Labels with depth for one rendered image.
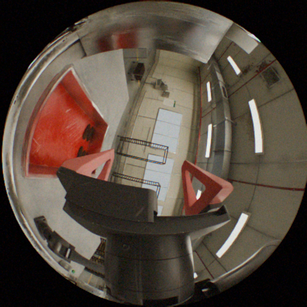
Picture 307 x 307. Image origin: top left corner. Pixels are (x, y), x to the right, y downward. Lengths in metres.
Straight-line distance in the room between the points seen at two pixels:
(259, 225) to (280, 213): 0.52
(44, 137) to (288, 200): 2.40
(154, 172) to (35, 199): 4.26
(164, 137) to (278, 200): 4.58
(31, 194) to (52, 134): 0.25
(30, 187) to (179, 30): 0.64
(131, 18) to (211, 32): 0.21
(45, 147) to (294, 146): 2.47
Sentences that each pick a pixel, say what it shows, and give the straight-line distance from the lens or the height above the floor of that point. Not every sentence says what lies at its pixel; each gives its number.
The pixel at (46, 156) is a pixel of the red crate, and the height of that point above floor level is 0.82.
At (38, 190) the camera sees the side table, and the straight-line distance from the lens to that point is 0.46.
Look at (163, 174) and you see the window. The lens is 4.42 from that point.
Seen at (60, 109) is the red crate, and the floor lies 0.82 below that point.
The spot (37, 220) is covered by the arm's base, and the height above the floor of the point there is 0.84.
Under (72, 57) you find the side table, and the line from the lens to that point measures 0.49.
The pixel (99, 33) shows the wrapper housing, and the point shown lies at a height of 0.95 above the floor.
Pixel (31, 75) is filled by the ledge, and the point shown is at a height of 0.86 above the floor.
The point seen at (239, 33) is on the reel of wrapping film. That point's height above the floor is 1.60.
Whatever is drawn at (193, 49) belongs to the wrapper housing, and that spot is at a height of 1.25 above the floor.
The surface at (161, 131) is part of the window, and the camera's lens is 4.54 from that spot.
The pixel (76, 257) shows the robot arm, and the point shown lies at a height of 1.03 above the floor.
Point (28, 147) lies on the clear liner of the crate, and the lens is 0.29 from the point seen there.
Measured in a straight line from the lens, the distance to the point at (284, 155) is 2.07.
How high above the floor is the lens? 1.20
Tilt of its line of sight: 4 degrees up
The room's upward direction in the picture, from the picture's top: 103 degrees clockwise
